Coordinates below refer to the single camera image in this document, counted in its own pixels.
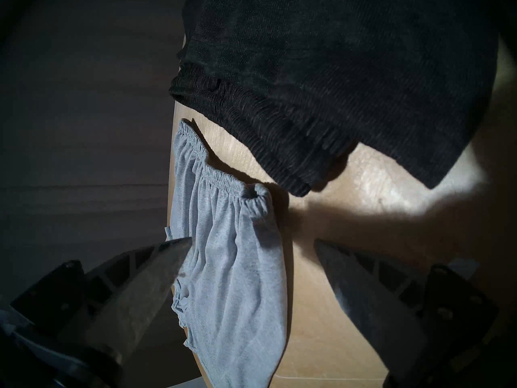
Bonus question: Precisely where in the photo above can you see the black shorts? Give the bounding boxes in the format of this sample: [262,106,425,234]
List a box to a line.
[169,0,501,198]

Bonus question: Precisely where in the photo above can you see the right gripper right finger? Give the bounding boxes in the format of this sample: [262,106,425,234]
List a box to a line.
[314,238,499,376]

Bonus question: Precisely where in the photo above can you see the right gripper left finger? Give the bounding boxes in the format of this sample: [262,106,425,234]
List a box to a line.
[10,237,192,363]

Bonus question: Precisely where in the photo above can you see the grey shorts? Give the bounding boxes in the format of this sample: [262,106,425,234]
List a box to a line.
[165,118,288,388]

